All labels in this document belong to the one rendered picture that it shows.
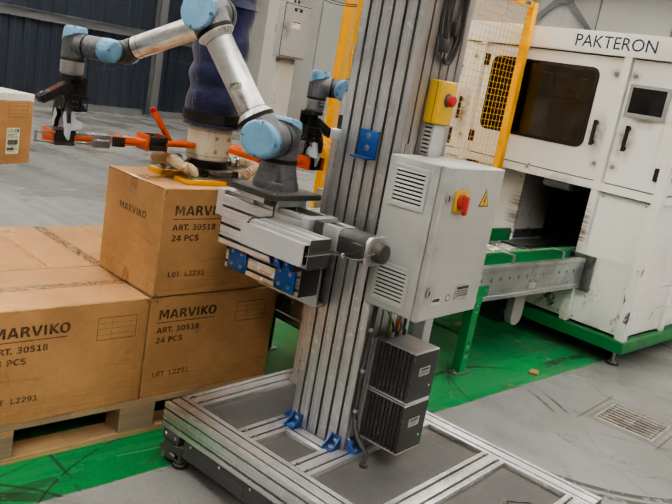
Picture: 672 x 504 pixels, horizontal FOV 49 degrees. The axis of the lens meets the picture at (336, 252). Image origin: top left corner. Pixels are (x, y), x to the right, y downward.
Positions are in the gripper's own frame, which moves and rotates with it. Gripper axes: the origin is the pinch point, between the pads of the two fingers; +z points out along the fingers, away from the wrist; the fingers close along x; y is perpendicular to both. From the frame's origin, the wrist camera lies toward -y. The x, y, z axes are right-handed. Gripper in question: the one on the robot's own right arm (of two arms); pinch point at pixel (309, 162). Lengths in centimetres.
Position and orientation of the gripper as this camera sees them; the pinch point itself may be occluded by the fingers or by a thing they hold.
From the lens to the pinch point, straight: 295.6
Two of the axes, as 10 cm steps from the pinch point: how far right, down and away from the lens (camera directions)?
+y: -7.0, 0.4, -7.1
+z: -1.8, 9.6, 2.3
